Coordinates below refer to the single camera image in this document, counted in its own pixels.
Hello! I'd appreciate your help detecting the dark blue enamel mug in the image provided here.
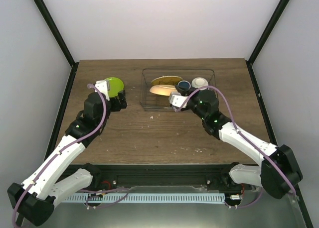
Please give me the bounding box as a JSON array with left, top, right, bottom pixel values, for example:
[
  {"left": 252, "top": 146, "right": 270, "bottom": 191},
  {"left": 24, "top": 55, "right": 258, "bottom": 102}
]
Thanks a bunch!
[{"left": 177, "top": 80, "right": 191, "bottom": 88}]

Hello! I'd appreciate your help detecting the small lime green plate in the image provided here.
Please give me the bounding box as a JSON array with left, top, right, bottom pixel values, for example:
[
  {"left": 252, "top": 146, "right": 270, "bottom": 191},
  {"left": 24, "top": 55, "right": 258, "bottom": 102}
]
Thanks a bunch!
[{"left": 105, "top": 77, "right": 124, "bottom": 98}]

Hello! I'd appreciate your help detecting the teal and white bowl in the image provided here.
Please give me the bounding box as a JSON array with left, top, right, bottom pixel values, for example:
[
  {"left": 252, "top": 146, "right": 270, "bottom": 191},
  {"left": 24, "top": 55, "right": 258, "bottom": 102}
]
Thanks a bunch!
[{"left": 191, "top": 77, "right": 208, "bottom": 88}]

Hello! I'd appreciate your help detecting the yellow woven bamboo plate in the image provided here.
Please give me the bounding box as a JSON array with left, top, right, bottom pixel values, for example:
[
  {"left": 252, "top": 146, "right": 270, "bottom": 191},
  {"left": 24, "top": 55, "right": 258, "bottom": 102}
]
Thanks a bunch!
[{"left": 151, "top": 76, "right": 183, "bottom": 86}]

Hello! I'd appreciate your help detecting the plain cream orange plate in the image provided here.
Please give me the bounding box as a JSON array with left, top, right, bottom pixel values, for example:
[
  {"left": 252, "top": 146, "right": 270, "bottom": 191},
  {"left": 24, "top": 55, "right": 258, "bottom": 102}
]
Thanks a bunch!
[{"left": 150, "top": 85, "right": 177, "bottom": 96}]

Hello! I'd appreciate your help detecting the black wire dish rack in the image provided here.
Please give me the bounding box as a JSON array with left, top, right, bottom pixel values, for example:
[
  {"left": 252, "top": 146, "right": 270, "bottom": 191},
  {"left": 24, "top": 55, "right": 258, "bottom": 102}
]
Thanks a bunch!
[{"left": 140, "top": 67, "right": 216, "bottom": 112}]

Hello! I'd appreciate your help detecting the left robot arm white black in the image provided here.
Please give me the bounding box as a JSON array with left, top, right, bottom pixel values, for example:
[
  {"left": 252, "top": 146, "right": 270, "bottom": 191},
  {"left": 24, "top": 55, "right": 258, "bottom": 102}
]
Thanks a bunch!
[{"left": 7, "top": 89, "right": 127, "bottom": 228}]

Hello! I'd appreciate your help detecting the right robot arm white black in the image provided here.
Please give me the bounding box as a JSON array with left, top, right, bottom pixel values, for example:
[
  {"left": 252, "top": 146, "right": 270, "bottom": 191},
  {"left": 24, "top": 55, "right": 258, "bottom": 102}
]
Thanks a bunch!
[{"left": 169, "top": 86, "right": 303, "bottom": 199}]

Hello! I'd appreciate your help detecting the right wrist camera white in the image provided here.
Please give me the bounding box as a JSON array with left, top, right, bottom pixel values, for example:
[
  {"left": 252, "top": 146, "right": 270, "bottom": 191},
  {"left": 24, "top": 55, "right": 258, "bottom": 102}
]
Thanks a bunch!
[{"left": 168, "top": 92, "right": 187, "bottom": 109}]

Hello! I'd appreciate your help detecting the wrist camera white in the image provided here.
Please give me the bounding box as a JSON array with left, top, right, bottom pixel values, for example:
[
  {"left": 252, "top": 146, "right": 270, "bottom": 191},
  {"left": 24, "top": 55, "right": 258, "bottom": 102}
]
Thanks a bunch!
[
  {"left": 168, "top": 92, "right": 187, "bottom": 109},
  {"left": 95, "top": 80, "right": 110, "bottom": 101}
]

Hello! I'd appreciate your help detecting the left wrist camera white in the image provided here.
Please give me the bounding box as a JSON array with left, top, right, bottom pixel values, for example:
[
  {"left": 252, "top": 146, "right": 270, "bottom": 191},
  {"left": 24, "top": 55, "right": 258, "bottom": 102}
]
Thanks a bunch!
[{"left": 95, "top": 80, "right": 110, "bottom": 101}]

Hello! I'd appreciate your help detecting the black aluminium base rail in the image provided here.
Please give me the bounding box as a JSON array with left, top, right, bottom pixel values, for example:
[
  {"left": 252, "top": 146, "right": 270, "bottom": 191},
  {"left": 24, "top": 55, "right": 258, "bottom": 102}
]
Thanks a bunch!
[{"left": 82, "top": 164, "right": 240, "bottom": 193}]

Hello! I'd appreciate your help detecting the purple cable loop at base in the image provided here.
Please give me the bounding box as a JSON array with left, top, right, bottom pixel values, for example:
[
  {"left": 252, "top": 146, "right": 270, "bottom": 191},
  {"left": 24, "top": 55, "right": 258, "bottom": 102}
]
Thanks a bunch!
[{"left": 83, "top": 184, "right": 132, "bottom": 210}]

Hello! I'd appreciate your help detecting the light blue slotted cable duct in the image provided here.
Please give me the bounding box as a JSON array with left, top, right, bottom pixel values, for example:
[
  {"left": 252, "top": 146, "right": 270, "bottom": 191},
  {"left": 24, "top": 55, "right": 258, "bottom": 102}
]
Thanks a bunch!
[{"left": 64, "top": 193, "right": 225, "bottom": 204}]

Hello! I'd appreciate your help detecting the left black frame post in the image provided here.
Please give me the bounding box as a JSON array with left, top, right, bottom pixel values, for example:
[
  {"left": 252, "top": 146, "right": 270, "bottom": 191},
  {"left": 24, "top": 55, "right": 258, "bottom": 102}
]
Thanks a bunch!
[{"left": 26, "top": 0, "right": 77, "bottom": 67}]

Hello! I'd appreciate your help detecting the black frame post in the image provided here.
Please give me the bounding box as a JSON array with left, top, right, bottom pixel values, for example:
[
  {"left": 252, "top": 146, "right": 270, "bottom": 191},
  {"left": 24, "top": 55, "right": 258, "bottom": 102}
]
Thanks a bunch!
[
  {"left": 250, "top": 0, "right": 297, "bottom": 62},
  {"left": 26, "top": 0, "right": 77, "bottom": 67}
]

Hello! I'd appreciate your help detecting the right black frame post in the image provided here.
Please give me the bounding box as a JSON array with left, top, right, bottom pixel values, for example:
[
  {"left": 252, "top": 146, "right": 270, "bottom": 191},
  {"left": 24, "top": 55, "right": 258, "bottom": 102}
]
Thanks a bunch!
[{"left": 250, "top": 0, "right": 297, "bottom": 62}]

